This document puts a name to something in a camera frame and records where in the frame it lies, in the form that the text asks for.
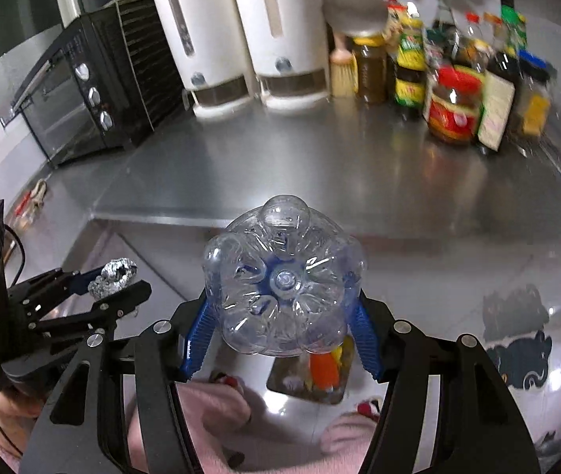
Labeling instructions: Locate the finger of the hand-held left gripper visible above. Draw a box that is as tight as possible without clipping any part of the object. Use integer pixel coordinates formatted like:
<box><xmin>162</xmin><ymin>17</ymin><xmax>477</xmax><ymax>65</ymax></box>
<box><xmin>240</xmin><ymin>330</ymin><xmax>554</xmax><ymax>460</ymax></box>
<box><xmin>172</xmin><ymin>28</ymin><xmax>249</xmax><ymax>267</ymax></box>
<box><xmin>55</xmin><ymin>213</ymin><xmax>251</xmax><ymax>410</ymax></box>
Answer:
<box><xmin>8</xmin><ymin>267</ymin><xmax>100</xmax><ymax>314</ymax></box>
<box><xmin>26</xmin><ymin>280</ymin><xmax>153</xmax><ymax>341</ymax></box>

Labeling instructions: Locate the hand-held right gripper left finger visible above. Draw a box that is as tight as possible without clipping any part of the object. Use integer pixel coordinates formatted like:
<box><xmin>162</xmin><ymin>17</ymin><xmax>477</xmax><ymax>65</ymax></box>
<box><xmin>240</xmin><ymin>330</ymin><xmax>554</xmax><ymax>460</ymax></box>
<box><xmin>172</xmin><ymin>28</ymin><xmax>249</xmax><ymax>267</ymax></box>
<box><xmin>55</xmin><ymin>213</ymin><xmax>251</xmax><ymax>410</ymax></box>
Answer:
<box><xmin>19</xmin><ymin>297</ymin><xmax>213</xmax><ymax>474</ymax></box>

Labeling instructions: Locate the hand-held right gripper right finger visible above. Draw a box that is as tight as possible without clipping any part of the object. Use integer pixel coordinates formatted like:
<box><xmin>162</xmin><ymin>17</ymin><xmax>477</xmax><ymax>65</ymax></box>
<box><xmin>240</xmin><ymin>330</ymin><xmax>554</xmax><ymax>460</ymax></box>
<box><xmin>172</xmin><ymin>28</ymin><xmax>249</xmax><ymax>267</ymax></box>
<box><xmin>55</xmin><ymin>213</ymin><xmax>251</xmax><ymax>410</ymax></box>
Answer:
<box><xmin>353</xmin><ymin>295</ymin><xmax>543</xmax><ymax>474</ymax></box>

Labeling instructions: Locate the foil ball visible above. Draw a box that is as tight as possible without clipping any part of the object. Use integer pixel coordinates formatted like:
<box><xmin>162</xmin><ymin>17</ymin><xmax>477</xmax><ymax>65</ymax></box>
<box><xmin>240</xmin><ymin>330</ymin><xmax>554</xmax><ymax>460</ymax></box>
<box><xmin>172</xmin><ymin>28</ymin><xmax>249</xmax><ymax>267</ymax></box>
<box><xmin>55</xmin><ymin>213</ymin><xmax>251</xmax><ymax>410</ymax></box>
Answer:
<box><xmin>87</xmin><ymin>257</ymin><xmax>139</xmax><ymax>300</ymax></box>

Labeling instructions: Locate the trash bin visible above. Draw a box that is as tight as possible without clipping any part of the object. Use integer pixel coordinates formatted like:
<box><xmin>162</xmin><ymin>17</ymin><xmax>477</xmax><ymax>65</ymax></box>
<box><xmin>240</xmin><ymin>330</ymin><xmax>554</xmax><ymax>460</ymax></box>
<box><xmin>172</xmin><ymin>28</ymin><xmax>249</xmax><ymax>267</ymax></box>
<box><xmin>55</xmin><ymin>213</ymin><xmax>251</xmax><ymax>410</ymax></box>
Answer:
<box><xmin>266</xmin><ymin>340</ymin><xmax>351</xmax><ymax>406</ymax></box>

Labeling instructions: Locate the clear plastic bottle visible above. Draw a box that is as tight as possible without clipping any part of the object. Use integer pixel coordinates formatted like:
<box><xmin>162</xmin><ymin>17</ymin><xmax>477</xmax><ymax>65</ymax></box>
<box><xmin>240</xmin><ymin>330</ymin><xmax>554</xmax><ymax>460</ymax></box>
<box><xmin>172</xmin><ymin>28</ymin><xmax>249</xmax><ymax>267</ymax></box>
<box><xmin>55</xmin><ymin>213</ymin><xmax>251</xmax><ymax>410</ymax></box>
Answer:
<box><xmin>202</xmin><ymin>195</ymin><xmax>368</xmax><ymax>359</ymax></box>

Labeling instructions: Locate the person's left forearm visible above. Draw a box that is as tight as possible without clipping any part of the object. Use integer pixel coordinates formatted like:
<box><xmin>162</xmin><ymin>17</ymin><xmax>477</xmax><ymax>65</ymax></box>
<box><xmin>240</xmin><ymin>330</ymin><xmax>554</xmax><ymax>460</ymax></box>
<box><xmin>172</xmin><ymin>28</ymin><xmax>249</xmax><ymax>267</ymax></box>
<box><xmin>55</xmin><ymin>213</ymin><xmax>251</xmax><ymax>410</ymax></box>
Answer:
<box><xmin>0</xmin><ymin>387</ymin><xmax>50</xmax><ymax>474</ymax></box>

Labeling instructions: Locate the slipper with red trim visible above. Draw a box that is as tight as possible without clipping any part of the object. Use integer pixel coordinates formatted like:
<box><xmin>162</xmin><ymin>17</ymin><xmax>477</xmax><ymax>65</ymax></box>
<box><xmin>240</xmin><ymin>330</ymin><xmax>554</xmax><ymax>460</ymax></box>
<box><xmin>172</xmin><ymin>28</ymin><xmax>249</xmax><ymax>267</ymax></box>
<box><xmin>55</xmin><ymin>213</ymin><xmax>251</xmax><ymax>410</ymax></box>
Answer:
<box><xmin>356</xmin><ymin>396</ymin><xmax>386</xmax><ymax>421</ymax></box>
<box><xmin>210</xmin><ymin>369</ymin><xmax>247</xmax><ymax>397</ymax></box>

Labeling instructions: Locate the person's pink trouser leg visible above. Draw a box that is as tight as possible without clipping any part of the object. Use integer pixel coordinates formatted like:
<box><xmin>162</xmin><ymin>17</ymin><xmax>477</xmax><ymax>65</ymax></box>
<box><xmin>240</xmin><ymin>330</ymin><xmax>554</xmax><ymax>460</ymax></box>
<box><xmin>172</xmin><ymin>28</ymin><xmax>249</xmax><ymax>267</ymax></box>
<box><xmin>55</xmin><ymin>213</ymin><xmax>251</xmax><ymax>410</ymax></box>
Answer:
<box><xmin>126</xmin><ymin>379</ymin><xmax>253</xmax><ymax>474</ymax></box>
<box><xmin>320</xmin><ymin>409</ymin><xmax>386</xmax><ymax>474</ymax></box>

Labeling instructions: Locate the black cat sticker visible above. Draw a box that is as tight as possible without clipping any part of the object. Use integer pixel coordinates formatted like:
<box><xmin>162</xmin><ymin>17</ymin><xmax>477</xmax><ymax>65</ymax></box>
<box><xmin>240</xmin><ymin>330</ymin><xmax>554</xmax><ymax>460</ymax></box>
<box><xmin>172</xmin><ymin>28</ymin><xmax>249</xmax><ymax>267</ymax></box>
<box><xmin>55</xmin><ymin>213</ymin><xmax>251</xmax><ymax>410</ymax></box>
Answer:
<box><xmin>484</xmin><ymin>330</ymin><xmax>554</xmax><ymax>392</ymax></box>

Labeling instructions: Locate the black toaster oven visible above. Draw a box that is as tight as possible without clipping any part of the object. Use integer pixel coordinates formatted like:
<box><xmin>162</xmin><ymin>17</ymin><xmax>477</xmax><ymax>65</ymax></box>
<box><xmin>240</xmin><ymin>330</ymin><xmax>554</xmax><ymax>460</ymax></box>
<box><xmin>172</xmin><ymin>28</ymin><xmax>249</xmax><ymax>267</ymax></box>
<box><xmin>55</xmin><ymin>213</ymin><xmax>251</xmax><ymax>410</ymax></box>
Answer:
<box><xmin>11</xmin><ymin>10</ymin><xmax>135</xmax><ymax>169</ymax></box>

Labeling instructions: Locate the red label sauce jar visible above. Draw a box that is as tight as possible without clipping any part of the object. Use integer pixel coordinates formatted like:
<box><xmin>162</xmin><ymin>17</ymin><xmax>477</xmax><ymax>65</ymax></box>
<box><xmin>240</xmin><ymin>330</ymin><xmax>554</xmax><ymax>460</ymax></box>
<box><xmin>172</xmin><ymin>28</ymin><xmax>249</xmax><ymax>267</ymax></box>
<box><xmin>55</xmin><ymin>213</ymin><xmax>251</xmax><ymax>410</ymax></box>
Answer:
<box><xmin>426</xmin><ymin>64</ymin><xmax>487</xmax><ymax>147</ymax></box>

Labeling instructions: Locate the green yellow label jar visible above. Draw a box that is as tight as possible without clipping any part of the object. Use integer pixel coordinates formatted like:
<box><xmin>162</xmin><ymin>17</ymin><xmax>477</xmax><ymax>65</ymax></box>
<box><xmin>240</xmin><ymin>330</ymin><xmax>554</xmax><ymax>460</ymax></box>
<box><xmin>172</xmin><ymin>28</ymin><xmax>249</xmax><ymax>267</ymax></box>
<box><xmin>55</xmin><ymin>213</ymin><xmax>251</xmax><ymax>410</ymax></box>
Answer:
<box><xmin>393</xmin><ymin>12</ymin><xmax>428</xmax><ymax>120</ymax></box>

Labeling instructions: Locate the brown oil jar yellow lid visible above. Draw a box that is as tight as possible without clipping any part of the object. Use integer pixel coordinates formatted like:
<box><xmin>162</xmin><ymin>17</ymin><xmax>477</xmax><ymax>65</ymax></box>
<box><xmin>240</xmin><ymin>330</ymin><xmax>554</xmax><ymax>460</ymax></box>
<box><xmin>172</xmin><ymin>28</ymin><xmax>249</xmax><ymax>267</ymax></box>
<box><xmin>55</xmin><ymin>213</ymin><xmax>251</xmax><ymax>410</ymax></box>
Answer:
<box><xmin>351</xmin><ymin>34</ymin><xmax>389</xmax><ymax>106</ymax></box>

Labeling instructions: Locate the wooden bristle brush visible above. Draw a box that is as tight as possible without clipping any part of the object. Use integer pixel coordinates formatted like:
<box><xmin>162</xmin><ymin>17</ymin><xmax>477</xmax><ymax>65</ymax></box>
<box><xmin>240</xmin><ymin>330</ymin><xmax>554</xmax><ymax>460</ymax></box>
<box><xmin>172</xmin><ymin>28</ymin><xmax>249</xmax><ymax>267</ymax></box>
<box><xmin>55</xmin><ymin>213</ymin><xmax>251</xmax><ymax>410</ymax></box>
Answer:
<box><xmin>330</xmin><ymin>30</ymin><xmax>359</xmax><ymax>99</ymax></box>

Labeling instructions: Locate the white grain dispenser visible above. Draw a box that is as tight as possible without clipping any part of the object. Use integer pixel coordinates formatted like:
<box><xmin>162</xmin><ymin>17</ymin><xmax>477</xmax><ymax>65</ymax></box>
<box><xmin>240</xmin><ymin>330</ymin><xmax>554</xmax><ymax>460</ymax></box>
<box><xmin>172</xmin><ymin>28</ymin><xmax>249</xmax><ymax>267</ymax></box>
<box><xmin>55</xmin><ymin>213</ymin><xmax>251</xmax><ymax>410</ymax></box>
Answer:
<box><xmin>144</xmin><ymin>0</ymin><xmax>255</xmax><ymax>119</ymax></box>
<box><xmin>226</xmin><ymin>0</ymin><xmax>334</xmax><ymax>112</ymax></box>

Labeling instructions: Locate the blue cap spice jar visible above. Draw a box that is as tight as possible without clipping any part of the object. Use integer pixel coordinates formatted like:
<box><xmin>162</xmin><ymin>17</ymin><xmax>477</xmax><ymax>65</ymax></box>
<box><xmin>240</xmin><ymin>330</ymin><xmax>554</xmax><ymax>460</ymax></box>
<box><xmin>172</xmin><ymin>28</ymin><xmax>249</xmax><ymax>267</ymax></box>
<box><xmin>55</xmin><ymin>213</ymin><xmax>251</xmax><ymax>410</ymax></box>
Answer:
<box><xmin>512</xmin><ymin>49</ymin><xmax>557</xmax><ymax>139</ymax></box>

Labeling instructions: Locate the slim clear glass bottle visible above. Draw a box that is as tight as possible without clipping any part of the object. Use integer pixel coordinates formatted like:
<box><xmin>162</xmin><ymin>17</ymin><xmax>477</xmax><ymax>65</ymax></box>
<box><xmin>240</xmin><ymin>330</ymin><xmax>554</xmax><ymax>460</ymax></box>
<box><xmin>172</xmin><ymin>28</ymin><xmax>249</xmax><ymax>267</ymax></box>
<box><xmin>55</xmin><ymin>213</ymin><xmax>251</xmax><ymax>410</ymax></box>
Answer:
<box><xmin>429</xmin><ymin>2</ymin><xmax>459</xmax><ymax>73</ymax></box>

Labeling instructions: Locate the clear bottle red cap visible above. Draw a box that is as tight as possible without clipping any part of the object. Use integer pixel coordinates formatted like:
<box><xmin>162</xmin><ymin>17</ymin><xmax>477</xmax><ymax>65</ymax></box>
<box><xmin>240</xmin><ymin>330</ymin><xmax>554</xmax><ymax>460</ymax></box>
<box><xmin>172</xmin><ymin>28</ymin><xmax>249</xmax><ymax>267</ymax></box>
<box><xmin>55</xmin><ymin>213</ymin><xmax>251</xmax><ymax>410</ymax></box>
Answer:
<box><xmin>463</xmin><ymin>11</ymin><xmax>490</xmax><ymax>77</ymax></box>

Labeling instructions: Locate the red cap orange label bottle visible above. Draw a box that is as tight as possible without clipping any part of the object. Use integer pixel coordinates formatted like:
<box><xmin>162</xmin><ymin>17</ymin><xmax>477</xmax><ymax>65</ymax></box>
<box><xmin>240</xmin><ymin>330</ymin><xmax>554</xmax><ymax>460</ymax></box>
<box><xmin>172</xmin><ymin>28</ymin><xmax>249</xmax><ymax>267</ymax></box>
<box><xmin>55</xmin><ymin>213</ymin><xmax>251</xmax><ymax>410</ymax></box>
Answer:
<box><xmin>385</xmin><ymin>0</ymin><xmax>410</xmax><ymax>45</ymax></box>

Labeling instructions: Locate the green cap bottle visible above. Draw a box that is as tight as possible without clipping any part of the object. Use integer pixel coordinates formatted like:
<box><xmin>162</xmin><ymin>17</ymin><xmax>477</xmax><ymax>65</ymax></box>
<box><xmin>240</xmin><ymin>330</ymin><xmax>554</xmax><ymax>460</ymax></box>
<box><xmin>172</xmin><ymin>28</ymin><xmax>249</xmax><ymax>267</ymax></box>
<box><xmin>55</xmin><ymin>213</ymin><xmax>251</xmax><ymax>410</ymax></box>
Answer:
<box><xmin>499</xmin><ymin>0</ymin><xmax>529</xmax><ymax>60</ymax></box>

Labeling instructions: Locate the black cable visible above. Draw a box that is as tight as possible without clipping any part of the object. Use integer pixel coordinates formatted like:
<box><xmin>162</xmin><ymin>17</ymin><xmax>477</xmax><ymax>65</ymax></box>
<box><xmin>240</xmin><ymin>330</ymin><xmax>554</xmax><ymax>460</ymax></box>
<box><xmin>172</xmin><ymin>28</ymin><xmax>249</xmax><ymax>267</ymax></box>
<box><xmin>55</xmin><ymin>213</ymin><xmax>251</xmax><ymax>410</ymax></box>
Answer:
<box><xmin>0</xmin><ymin>224</ymin><xmax>27</xmax><ymax>457</ymax></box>

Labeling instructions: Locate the red handled tool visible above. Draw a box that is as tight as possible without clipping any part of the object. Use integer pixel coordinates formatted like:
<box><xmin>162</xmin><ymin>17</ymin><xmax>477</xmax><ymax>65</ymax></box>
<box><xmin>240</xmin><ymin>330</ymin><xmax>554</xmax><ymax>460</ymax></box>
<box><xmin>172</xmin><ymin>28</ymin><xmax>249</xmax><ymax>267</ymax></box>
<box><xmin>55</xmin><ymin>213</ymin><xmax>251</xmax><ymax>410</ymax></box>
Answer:
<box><xmin>12</xmin><ymin>192</ymin><xmax>35</xmax><ymax>224</ymax></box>

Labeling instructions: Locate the black wire tray rack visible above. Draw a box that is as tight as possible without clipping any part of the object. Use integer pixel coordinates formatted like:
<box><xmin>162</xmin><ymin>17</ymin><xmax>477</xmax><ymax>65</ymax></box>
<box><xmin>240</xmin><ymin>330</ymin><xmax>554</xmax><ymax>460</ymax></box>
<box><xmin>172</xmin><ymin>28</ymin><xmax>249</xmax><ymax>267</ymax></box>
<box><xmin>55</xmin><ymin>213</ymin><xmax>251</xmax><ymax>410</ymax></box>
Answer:
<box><xmin>112</xmin><ymin>0</ymin><xmax>185</xmax><ymax>147</ymax></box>

